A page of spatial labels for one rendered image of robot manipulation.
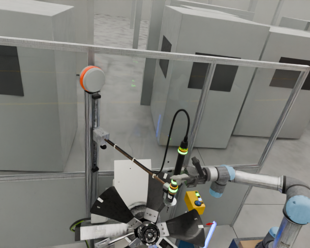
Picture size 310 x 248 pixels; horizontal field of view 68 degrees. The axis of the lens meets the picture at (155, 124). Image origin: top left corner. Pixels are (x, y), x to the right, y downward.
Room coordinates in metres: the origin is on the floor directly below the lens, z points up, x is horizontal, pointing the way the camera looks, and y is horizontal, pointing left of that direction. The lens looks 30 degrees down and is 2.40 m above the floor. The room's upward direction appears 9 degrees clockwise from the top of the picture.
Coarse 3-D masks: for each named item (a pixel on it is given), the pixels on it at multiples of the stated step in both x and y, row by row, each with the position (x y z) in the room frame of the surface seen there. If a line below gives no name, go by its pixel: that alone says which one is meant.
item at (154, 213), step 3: (147, 210) 0.95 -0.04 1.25; (150, 210) 0.94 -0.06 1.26; (153, 210) 0.94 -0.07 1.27; (150, 213) 0.93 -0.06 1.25; (153, 213) 0.92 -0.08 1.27; (156, 213) 0.92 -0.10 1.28; (144, 216) 0.92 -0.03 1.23; (147, 216) 0.92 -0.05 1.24; (150, 216) 0.91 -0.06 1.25; (153, 216) 0.91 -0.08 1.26; (156, 216) 0.90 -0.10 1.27; (150, 219) 0.90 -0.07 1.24; (153, 219) 0.89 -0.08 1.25
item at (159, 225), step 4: (156, 224) 0.91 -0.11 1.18; (160, 224) 0.92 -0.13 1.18; (164, 224) 0.92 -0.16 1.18; (160, 228) 0.89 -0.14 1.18; (164, 228) 0.89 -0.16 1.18; (160, 232) 0.86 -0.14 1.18; (164, 232) 0.87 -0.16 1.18; (168, 232) 0.87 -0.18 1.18; (160, 236) 0.84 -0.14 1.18; (164, 236) 0.84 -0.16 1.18
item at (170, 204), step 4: (164, 184) 0.91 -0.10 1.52; (168, 184) 0.92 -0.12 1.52; (164, 188) 0.90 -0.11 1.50; (168, 188) 0.90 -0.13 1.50; (164, 192) 0.90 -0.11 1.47; (168, 192) 0.90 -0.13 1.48; (164, 196) 0.89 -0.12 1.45; (164, 200) 0.88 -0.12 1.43; (168, 204) 0.86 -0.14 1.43; (172, 204) 0.86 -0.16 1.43
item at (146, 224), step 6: (144, 222) 0.87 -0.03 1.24; (150, 222) 0.86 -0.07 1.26; (138, 228) 0.85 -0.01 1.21; (144, 228) 0.82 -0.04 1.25; (150, 228) 0.83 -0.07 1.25; (156, 228) 0.84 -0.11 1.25; (138, 234) 0.81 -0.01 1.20; (144, 234) 0.80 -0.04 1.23; (156, 234) 0.82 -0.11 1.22; (144, 240) 0.79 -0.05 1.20; (150, 240) 0.79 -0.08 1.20; (156, 240) 0.80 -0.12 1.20
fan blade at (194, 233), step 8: (184, 216) 0.99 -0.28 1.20; (192, 216) 1.00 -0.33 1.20; (168, 224) 0.92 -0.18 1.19; (176, 224) 0.93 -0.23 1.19; (184, 224) 0.94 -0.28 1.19; (192, 224) 0.95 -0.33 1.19; (200, 224) 0.96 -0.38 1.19; (176, 232) 0.88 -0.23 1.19; (184, 232) 0.89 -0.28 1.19; (192, 232) 0.90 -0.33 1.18; (200, 232) 0.91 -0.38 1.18; (184, 240) 0.85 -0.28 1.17; (192, 240) 0.86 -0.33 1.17; (200, 240) 0.87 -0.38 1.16
